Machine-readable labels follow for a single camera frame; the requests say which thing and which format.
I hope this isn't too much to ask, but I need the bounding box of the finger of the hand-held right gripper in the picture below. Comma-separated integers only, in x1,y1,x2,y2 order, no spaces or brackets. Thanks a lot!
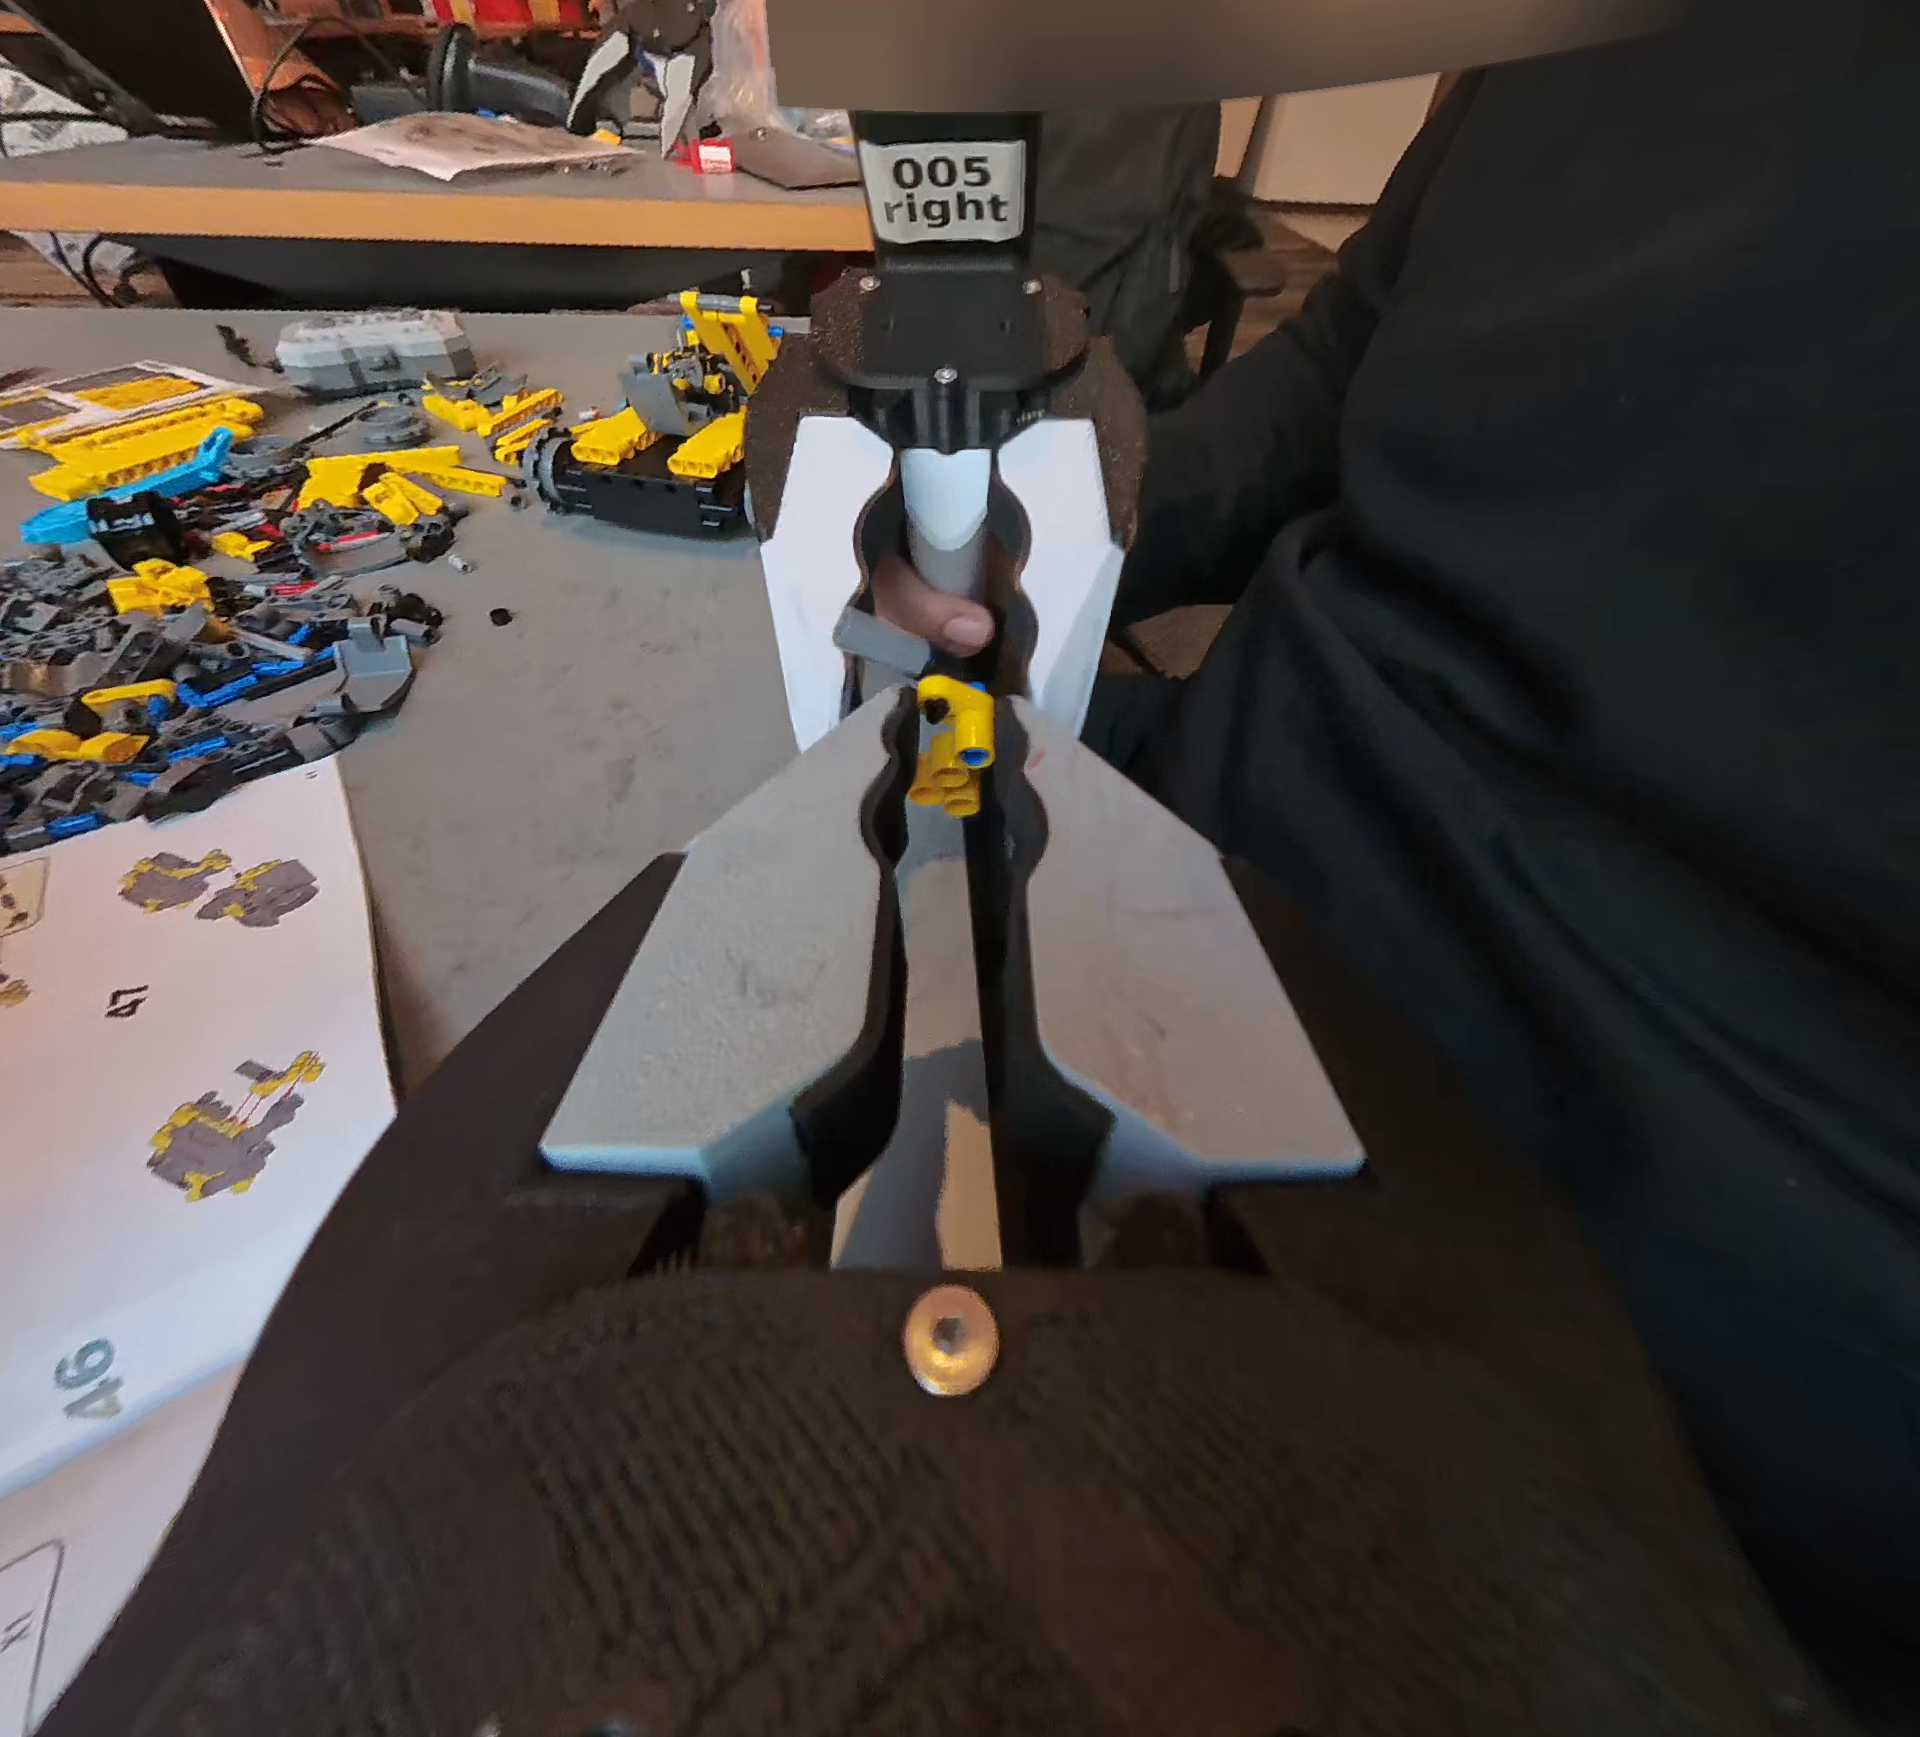
981,415,1129,738
756,415,920,756

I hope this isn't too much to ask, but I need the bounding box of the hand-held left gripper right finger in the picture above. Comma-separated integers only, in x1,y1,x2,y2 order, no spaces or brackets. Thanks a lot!
967,701,1369,1267

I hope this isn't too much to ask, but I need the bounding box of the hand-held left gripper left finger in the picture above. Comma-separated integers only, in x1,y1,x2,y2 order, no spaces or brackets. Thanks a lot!
536,687,916,1208

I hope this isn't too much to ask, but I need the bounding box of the yellow toy brick connector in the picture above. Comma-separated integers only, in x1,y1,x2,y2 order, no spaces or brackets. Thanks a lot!
904,675,999,813

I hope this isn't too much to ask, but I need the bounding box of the person's right forearm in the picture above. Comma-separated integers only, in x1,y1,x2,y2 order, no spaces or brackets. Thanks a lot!
1101,267,1411,659

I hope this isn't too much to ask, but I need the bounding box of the grey desk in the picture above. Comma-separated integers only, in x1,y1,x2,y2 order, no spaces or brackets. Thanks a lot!
0,305,1141,1737

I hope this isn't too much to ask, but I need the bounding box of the person's right hand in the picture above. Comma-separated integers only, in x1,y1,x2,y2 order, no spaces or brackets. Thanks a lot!
873,557,997,655

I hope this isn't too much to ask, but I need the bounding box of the yellow black toy excavator model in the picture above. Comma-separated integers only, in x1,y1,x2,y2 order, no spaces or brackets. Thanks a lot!
524,291,788,539

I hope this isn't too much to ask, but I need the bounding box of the grey curved plate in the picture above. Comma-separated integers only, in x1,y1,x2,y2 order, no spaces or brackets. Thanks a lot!
735,125,863,192

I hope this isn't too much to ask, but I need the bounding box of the black office chair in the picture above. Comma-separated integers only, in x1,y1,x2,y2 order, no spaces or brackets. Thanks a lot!
1034,103,1290,411

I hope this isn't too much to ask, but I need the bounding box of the crumpled clear plastic bag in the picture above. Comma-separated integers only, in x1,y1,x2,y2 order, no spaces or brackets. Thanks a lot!
681,0,782,119

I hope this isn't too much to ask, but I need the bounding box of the black grey gripper device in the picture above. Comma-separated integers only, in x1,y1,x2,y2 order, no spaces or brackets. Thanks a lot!
567,0,721,163

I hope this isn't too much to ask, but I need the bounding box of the grey curved brick panel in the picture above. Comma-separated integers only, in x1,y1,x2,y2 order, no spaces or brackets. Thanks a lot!
307,620,421,721

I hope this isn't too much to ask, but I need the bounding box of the grey toy battery box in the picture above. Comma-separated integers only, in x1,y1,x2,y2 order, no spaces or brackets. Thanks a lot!
277,310,478,401

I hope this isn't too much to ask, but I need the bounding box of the wooden edged table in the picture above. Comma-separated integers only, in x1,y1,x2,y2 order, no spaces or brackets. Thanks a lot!
0,133,879,314

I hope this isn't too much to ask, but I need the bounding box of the person in black clothing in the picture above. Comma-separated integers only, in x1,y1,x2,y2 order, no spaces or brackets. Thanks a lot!
1080,13,1920,1737

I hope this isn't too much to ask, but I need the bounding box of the black pistol grip device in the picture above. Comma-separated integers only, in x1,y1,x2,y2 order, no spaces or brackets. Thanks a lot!
423,25,579,127

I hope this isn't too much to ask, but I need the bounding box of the printed paper sheet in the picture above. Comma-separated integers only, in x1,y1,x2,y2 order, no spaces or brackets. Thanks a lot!
307,109,646,184

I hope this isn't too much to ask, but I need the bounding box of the white building instruction booklet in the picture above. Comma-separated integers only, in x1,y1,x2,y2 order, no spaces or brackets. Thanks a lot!
0,754,403,1737

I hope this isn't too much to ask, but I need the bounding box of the pile of toy brick pieces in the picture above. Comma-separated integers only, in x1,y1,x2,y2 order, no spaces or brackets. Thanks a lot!
0,374,571,859

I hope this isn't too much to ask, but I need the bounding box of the yellow black sticker sheet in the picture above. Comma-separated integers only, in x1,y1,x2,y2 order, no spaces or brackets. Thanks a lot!
0,362,248,450

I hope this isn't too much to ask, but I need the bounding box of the black case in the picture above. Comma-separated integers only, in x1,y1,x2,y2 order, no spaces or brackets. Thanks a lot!
0,0,346,143

